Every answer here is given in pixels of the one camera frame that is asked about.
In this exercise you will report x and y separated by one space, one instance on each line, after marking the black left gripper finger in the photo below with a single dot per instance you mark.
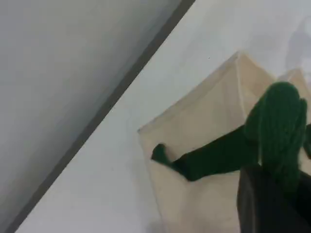
262 213

